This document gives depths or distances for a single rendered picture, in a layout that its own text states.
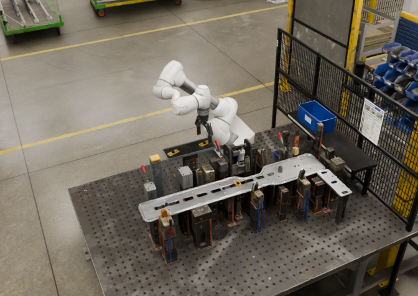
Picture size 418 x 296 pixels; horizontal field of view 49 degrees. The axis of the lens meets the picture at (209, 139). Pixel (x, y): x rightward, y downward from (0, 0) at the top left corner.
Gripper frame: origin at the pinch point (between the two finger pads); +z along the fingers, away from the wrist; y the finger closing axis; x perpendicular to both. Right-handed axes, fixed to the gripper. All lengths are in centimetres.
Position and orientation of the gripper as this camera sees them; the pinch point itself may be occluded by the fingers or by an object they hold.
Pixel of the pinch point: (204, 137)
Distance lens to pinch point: 334.0
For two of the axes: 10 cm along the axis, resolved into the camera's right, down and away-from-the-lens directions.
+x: 8.0, -3.5, 4.8
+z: 0.2, 8.3, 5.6
